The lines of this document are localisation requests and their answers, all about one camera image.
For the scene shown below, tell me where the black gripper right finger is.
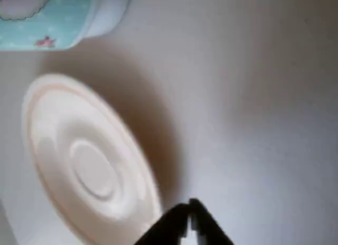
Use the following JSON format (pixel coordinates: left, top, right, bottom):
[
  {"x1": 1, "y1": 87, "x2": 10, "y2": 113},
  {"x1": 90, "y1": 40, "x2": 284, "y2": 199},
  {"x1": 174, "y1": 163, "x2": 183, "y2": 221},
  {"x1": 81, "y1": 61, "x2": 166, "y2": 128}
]
[{"x1": 188, "y1": 197, "x2": 236, "y2": 245}]

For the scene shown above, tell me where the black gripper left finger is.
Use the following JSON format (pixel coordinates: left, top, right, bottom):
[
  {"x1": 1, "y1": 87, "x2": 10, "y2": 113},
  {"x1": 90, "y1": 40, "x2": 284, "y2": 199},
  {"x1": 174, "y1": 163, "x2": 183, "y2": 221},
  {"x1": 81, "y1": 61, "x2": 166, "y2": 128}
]
[{"x1": 136, "y1": 202, "x2": 192, "y2": 245}]

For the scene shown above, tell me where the white ceramic mug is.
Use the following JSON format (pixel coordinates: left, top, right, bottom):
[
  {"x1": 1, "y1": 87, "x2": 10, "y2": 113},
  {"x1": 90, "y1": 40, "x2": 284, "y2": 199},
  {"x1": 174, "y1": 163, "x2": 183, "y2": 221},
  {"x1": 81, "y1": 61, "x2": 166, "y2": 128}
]
[{"x1": 0, "y1": 0, "x2": 133, "y2": 52}]

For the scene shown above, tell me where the cream saucer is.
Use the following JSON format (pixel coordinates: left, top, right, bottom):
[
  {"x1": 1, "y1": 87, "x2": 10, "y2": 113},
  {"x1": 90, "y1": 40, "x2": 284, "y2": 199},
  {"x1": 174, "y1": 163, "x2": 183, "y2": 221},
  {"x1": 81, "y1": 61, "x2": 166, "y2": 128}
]
[{"x1": 22, "y1": 73, "x2": 163, "y2": 243}]

